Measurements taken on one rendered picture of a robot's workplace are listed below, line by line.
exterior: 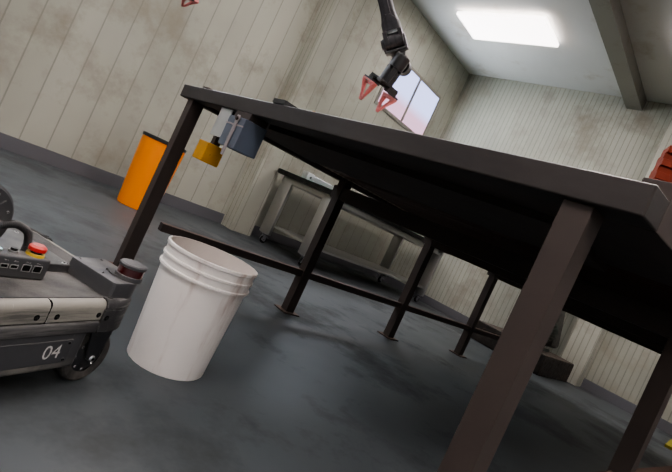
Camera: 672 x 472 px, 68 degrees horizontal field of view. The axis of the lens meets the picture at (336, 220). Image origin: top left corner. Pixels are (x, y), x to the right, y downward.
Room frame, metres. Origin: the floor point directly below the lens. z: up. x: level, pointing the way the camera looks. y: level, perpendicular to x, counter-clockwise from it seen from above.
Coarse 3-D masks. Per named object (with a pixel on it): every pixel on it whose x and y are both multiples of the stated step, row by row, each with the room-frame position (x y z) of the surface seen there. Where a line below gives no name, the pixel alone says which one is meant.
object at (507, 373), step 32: (576, 224) 0.91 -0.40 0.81; (544, 256) 0.93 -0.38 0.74; (576, 256) 0.91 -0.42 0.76; (544, 288) 0.91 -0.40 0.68; (512, 320) 0.93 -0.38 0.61; (544, 320) 0.90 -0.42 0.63; (512, 352) 0.91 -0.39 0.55; (480, 384) 0.93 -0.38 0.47; (512, 384) 0.90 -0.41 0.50; (480, 416) 0.91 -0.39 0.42; (448, 448) 0.94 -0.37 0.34; (480, 448) 0.90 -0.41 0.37
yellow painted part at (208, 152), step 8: (216, 136) 2.02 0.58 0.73; (200, 144) 2.01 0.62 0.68; (208, 144) 1.97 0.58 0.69; (216, 144) 2.02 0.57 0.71; (200, 152) 1.99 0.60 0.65; (208, 152) 1.98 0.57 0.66; (216, 152) 2.00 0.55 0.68; (200, 160) 1.98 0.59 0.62; (208, 160) 1.99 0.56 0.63; (216, 160) 2.01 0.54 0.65
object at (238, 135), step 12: (228, 120) 1.91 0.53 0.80; (240, 120) 1.85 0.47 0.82; (252, 120) 1.84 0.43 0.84; (228, 132) 1.88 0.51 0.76; (240, 132) 1.82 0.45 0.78; (252, 132) 1.85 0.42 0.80; (264, 132) 1.88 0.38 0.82; (228, 144) 1.85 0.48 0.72; (240, 144) 1.83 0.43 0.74; (252, 144) 1.86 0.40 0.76; (252, 156) 1.88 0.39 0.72
